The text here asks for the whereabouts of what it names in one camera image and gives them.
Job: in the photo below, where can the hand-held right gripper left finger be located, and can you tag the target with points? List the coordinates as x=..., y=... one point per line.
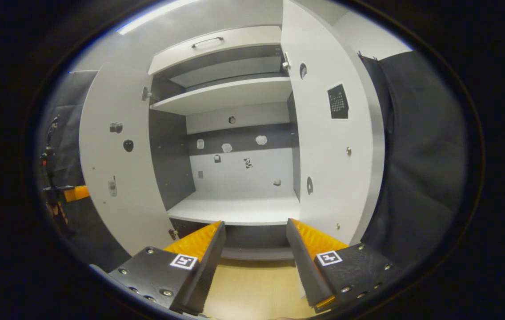
x=208, y=266

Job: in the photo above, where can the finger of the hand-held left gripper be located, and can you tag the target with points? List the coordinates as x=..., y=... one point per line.
x=79, y=193

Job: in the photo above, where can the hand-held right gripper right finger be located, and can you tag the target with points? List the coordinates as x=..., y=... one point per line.
x=303, y=266

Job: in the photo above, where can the grey double-door shoe cabinet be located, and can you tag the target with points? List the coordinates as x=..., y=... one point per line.
x=234, y=209

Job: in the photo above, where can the metal door hinge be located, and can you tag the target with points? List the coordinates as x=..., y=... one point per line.
x=146, y=93
x=173, y=234
x=286, y=62

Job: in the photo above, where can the white cabinet shelf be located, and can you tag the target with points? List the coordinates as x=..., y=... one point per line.
x=226, y=93

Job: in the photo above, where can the grey cabinet drawer front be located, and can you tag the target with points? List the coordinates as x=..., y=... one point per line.
x=243, y=40

